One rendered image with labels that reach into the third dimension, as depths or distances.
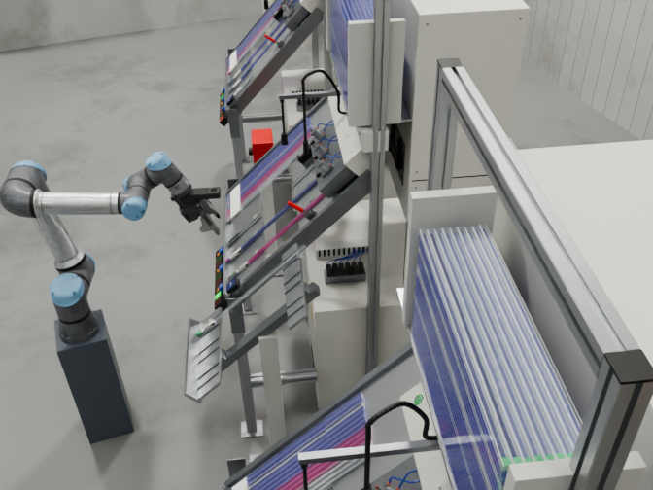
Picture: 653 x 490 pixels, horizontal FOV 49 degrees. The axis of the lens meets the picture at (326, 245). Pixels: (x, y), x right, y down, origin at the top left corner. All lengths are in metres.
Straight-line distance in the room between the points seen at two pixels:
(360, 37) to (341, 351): 1.27
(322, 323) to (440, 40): 1.14
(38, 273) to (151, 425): 1.29
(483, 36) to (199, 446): 1.94
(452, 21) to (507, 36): 0.18
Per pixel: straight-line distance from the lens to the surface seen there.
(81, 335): 2.79
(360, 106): 2.16
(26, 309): 3.91
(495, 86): 2.26
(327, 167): 2.38
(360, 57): 2.10
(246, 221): 2.83
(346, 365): 2.87
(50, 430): 3.31
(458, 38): 2.16
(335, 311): 2.66
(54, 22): 6.96
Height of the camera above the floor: 2.44
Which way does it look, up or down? 38 degrees down
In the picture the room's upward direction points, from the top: 1 degrees counter-clockwise
